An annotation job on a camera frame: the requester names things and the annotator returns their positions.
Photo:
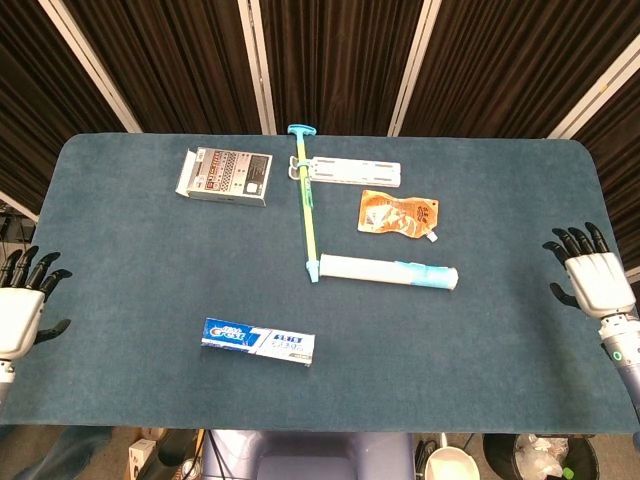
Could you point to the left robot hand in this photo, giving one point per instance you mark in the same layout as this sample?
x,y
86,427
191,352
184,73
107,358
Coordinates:
x,y
17,320

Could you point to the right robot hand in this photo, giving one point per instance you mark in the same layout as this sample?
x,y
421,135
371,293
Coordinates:
x,y
600,282

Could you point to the blue white toothpaste box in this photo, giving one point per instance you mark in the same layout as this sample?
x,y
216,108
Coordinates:
x,y
257,342

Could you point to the small white cardboard box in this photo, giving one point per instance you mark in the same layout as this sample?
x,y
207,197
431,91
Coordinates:
x,y
140,460

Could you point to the white tube with teal band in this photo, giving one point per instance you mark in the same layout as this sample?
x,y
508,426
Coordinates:
x,y
370,270

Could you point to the grey printed cardboard box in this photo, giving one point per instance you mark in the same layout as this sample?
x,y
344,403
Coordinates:
x,y
225,175

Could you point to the blue-green table cloth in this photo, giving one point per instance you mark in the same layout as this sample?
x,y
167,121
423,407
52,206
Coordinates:
x,y
150,250

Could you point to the green bottle cap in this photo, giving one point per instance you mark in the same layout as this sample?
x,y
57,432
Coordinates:
x,y
567,471

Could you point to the black trash bin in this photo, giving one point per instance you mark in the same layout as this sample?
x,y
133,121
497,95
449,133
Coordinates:
x,y
505,457

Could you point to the black bag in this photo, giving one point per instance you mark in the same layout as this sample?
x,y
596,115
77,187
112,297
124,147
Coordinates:
x,y
175,450

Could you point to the orange spout pouch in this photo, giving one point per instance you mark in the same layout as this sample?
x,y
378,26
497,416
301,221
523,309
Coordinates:
x,y
395,215

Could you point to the white flat package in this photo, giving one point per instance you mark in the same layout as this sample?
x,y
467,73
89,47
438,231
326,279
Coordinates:
x,y
355,171

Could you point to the purple robot torso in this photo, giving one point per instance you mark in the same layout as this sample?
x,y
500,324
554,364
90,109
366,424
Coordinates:
x,y
300,460

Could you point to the dark brown curtain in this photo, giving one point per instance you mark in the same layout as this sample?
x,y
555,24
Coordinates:
x,y
340,50

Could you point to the white partition frame post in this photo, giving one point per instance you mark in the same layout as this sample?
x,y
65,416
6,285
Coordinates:
x,y
89,62
600,90
414,65
20,207
634,274
258,65

